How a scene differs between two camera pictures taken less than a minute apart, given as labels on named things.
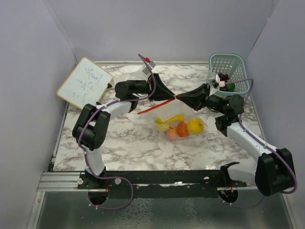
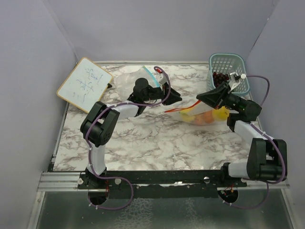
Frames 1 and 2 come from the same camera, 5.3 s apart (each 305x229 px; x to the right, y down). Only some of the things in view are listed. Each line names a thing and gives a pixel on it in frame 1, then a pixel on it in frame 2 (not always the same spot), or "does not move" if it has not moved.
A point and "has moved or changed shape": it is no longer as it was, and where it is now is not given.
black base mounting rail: [166, 183] does not move
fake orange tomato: [182, 130] → [205, 118]
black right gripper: [196, 98] → [215, 98]
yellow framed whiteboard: [85, 85] does not move
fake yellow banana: [176, 119] → [186, 117]
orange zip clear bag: [173, 120] has moved or changed shape
